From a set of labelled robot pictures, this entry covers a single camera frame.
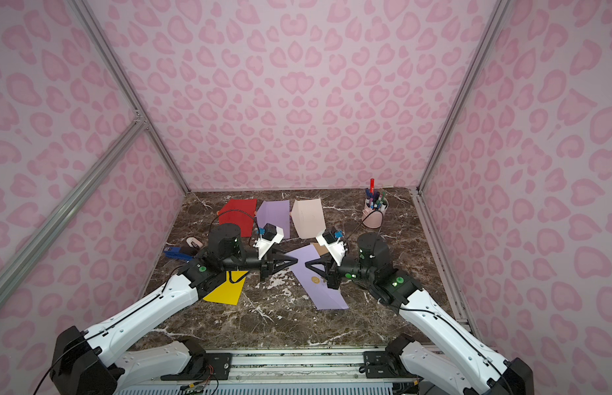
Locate tan kraft envelope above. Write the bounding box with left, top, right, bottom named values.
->
left=311, top=242, right=329, bottom=257

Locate aluminium mounting rail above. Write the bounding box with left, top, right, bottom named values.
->
left=83, top=345, right=509, bottom=395

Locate pink pen cup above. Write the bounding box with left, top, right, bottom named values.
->
left=361, top=197, right=389, bottom=229

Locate yellow envelope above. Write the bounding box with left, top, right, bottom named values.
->
left=203, top=271, right=248, bottom=305

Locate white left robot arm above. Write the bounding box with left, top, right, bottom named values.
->
left=48, top=223, right=297, bottom=394

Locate cream white envelope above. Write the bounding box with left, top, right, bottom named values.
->
left=291, top=198, right=326, bottom=240

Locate lilac envelope with butterfly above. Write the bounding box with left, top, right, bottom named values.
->
left=256, top=200, right=290, bottom=240

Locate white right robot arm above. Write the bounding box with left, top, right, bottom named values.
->
left=305, top=230, right=535, bottom=394

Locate white tape dispenser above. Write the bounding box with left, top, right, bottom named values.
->
left=186, top=237, right=203, bottom=250

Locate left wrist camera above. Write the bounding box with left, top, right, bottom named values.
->
left=254, top=223, right=284, bottom=260

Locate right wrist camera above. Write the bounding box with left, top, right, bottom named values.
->
left=316, top=227, right=347, bottom=266

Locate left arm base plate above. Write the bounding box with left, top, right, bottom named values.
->
left=160, top=352, right=233, bottom=382

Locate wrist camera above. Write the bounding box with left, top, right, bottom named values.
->
left=316, top=227, right=347, bottom=266
left=254, top=223, right=284, bottom=260

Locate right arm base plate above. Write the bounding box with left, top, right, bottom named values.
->
left=359, top=351, right=418, bottom=379

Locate red envelope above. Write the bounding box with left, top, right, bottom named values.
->
left=218, top=199, right=257, bottom=238

